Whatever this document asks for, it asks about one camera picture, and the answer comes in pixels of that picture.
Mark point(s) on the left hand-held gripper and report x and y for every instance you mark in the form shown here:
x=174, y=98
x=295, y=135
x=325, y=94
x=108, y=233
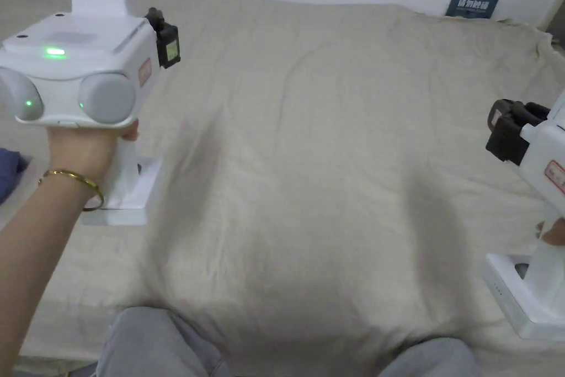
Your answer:
x=88, y=46

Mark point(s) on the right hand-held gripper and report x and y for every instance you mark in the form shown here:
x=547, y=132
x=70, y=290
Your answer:
x=549, y=147

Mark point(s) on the person's left forearm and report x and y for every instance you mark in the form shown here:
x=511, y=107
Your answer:
x=48, y=235

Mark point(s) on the person's left hand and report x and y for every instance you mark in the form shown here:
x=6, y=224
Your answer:
x=86, y=152

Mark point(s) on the dark blue sign card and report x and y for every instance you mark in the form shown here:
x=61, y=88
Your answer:
x=474, y=0

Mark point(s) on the bed with beige sheet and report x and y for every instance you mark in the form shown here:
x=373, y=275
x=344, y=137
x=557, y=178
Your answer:
x=287, y=152

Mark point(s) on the dark blue garment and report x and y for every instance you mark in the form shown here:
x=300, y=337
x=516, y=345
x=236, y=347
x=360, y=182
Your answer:
x=11, y=174

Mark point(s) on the person's legs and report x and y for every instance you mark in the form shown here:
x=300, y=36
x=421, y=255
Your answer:
x=154, y=341

